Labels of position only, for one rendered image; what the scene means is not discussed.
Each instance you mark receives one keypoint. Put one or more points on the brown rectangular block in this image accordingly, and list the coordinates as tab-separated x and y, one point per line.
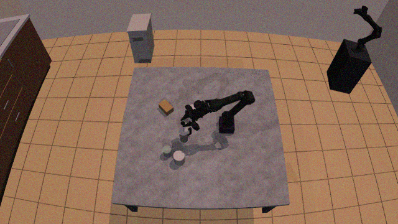
166	107

